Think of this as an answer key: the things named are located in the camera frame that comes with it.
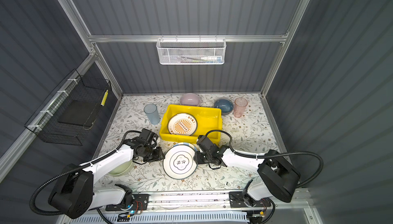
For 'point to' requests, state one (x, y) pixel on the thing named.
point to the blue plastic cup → (151, 110)
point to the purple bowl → (190, 99)
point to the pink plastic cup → (240, 104)
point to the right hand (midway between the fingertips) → (196, 159)
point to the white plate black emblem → (178, 162)
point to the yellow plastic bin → (208, 118)
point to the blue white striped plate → (196, 148)
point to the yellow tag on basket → (104, 98)
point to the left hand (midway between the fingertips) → (163, 157)
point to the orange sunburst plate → (182, 124)
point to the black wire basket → (73, 107)
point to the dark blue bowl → (226, 105)
